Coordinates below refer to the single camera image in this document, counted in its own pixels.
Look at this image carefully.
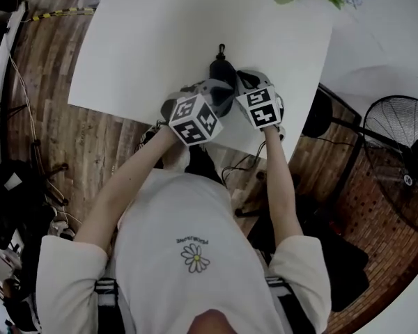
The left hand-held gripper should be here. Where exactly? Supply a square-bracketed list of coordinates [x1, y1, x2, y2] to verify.
[159, 77, 237, 148]

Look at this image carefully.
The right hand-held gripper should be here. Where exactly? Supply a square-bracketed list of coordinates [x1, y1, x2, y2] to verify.
[235, 67, 284, 132]

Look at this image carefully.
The black glasses case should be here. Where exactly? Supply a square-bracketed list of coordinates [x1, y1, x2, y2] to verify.
[208, 42, 238, 83]

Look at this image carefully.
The person's right forearm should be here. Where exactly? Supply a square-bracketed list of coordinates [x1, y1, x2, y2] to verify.
[263, 125, 304, 254]

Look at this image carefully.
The person's left forearm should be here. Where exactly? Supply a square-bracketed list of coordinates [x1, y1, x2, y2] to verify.
[72, 127, 183, 257]

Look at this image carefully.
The person's left black trouser leg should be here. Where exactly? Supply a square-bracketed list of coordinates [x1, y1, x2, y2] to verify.
[185, 144, 224, 184]

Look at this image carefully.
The white flower print t-shirt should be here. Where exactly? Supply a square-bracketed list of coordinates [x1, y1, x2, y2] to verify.
[36, 168, 332, 334]

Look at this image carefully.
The yellow black striped tape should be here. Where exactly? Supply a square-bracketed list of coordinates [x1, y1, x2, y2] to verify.
[30, 7, 97, 22]

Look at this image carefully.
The black standing fan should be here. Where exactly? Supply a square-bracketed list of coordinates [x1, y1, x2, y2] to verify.
[301, 83, 418, 237]

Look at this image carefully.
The black white harness strap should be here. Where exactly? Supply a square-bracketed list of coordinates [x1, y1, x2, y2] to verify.
[264, 276, 316, 334]
[93, 278, 127, 334]

